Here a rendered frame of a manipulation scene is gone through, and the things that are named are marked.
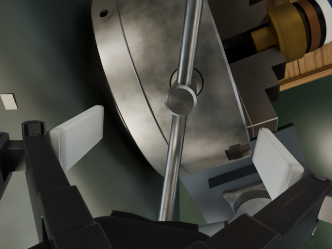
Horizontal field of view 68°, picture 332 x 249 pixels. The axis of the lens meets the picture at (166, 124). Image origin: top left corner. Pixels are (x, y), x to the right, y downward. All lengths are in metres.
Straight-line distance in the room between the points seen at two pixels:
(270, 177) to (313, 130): 1.76
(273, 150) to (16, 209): 0.32
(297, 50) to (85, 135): 0.31
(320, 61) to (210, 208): 0.68
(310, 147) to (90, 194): 1.80
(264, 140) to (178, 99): 0.07
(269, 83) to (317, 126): 1.59
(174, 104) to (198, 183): 0.82
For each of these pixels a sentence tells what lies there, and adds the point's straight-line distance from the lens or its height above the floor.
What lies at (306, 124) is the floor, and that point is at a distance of 1.89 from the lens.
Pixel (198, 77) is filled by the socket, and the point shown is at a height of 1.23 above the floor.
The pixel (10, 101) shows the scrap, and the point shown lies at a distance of 0.29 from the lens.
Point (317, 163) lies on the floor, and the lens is 2.12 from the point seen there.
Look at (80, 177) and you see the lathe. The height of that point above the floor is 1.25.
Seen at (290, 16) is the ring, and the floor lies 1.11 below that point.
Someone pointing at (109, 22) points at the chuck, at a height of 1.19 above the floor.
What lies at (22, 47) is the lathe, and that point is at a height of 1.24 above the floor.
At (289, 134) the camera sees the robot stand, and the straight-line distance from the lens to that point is 0.92.
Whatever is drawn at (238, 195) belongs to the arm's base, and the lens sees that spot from 0.94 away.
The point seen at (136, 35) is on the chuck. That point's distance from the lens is 0.27.
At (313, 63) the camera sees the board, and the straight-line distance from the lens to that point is 0.69.
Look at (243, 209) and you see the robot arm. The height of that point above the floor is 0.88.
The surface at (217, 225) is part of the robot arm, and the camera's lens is 0.88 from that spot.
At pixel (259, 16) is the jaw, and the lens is 0.39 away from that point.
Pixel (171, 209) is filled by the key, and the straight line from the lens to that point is 0.21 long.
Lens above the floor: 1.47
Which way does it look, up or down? 61 degrees down
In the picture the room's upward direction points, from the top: 175 degrees counter-clockwise
